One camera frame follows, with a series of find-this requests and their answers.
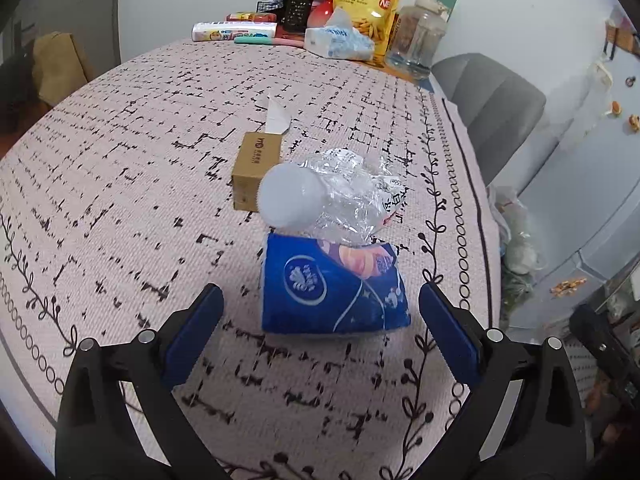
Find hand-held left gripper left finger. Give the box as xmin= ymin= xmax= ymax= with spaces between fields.
xmin=55 ymin=283 xmax=226 ymax=480

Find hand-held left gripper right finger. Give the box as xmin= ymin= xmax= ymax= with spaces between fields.
xmin=418 ymin=281 xmax=587 ymax=480

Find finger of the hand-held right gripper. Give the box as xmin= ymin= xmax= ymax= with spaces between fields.
xmin=569 ymin=304 xmax=640 ymax=398

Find blue tissue packet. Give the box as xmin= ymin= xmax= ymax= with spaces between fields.
xmin=261 ymin=231 xmax=412 ymax=337

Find crushed clear plastic bottle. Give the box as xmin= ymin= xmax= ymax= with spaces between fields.
xmin=257 ymin=147 xmax=408 ymax=247

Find person's right hand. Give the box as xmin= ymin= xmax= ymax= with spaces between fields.
xmin=584 ymin=377 xmax=623 ymax=441

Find clear plastic bag of items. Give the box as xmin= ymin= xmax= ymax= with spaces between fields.
xmin=487 ymin=185 xmax=548 ymax=311

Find white refrigerator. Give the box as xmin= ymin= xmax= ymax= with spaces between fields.
xmin=510 ymin=25 xmax=640 ymax=331

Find small brown cardboard box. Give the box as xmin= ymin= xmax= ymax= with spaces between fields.
xmin=231 ymin=131 xmax=283 ymax=211

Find torn white paper scrap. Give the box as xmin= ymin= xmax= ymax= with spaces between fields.
xmin=257 ymin=95 xmax=292 ymax=136

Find grey upholstered chair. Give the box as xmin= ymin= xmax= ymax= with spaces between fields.
xmin=431 ymin=52 xmax=547 ymax=186

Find white hanging plastic bag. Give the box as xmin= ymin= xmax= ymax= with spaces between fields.
xmin=550 ymin=57 xmax=618 ymax=126

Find dark jacket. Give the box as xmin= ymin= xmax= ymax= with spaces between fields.
xmin=0 ymin=52 xmax=43 ymax=126

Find tan chair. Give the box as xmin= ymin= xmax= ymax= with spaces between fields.
xmin=32 ymin=31 xmax=96 ymax=108

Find clear plastic jar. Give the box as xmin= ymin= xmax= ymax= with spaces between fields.
xmin=384 ymin=0 xmax=447 ymax=81

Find brown wooden basket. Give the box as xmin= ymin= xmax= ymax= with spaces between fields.
xmin=604 ymin=25 xmax=640 ymax=55

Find white roll packet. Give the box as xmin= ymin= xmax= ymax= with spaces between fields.
xmin=192 ymin=21 xmax=277 ymax=43

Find white blue tissue pack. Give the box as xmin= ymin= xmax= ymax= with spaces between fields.
xmin=304 ymin=7 xmax=376 ymax=62

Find flat red box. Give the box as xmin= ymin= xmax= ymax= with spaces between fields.
xmin=226 ymin=11 xmax=276 ymax=24

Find yellow snack bag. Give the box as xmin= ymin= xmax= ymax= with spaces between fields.
xmin=334 ymin=0 xmax=416 ymax=58

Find black pen holder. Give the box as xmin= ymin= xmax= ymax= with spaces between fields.
xmin=282 ymin=0 xmax=316 ymax=33

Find red apple-shaped container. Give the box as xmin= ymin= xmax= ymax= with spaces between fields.
xmin=306 ymin=0 xmax=335 ymax=28

